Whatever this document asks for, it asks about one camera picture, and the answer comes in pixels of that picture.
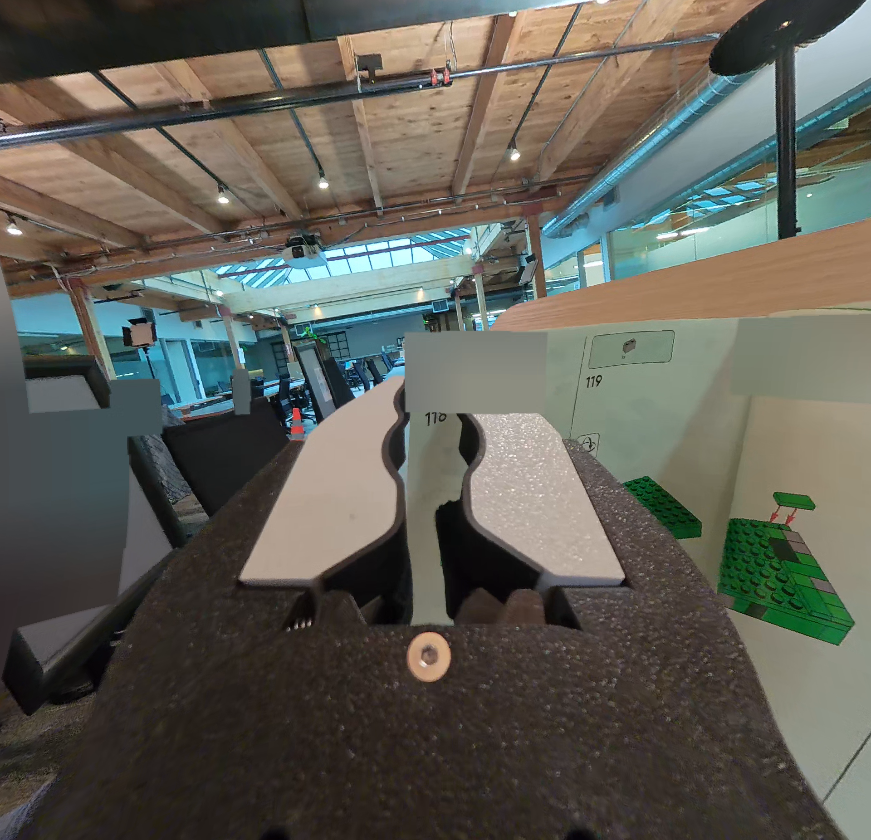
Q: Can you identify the silver ventilation duct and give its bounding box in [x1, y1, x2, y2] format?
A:
[541, 71, 871, 239]

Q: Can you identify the black floor lamp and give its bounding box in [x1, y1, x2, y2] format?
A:
[708, 0, 871, 239]

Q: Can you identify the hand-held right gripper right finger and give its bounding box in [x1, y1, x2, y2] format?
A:
[435, 413, 627, 626]

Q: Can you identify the black ceiling pipe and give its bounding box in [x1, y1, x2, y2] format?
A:
[0, 34, 722, 150]

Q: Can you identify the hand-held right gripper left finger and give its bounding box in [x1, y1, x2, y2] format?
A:
[238, 375, 412, 625]

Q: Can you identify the instruction page on wooden board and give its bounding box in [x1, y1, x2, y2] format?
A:
[408, 224, 871, 807]

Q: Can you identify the ceiling projector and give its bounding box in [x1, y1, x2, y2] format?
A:
[282, 236, 329, 269]

